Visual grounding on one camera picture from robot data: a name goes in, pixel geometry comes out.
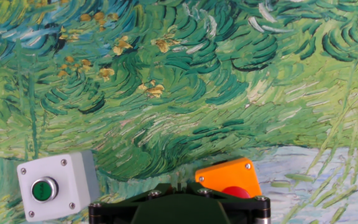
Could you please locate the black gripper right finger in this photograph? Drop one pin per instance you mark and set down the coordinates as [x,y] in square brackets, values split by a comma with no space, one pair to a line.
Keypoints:
[247,208]

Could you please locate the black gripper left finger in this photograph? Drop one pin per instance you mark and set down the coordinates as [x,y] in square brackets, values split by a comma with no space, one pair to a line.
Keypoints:
[120,208]

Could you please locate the orange box red button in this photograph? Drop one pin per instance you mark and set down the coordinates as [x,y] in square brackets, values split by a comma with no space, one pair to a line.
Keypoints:
[228,175]

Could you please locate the grey box green button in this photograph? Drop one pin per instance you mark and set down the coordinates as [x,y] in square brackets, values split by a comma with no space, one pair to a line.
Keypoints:
[64,183]

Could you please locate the green blue painting cloth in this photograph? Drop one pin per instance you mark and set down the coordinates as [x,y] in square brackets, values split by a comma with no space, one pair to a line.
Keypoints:
[197,93]

